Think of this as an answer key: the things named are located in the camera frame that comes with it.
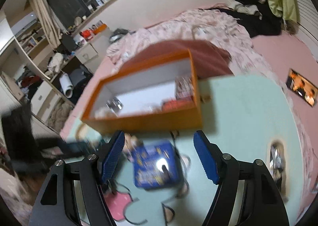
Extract blue metal tin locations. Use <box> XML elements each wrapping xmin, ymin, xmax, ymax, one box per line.
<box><xmin>132</xmin><ymin>140</ymin><xmax>181</xmax><ymax>189</ymax></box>

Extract white rolled paper tube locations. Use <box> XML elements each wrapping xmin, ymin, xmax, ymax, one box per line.
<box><xmin>59</xmin><ymin>73</ymin><xmax>73</xmax><ymax>98</ymax></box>

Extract white shelf unit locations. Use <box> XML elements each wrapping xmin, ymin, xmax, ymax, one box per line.
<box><xmin>1</xmin><ymin>11</ymin><xmax>73</xmax><ymax>136</ymax></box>

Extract orange cardboard storage box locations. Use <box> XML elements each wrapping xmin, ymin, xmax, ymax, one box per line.
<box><xmin>81</xmin><ymin>50</ymin><xmax>203</xmax><ymax>134</ymax></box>

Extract dark red pillow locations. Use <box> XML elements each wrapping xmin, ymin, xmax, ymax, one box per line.
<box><xmin>124</xmin><ymin>38</ymin><xmax>234</xmax><ymax>80</ymax></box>

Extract white desk drawer unit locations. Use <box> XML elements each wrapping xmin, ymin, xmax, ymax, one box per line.
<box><xmin>74</xmin><ymin>26</ymin><xmax>114</xmax><ymax>74</ymax></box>

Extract red item on desk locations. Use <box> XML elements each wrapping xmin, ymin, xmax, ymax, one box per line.
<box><xmin>79</xmin><ymin>29</ymin><xmax>94</xmax><ymax>41</ymax></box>

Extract beige curtain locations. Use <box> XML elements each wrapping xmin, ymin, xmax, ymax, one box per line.
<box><xmin>29</xmin><ymin>0</ymin><xmax>61</xmax><ymax>49</ymax></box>

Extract small orange box on desk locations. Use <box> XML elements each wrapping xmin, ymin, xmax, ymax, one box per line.
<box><xmin>92</xmin><ymin>23</ymin><xmax>107</xmax><ymax>35</ymax></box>

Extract pink floral quilt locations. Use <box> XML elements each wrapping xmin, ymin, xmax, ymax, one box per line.
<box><xmin>106</xmin><ymin>9</ymin><xmax>269</xmax><ymax>75</ymax></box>

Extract black clothes pile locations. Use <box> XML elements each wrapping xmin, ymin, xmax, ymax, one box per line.
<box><xmin>215</xmin><ymin>0</ymin><xmax>282</xmax><ymax>38</ymax></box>

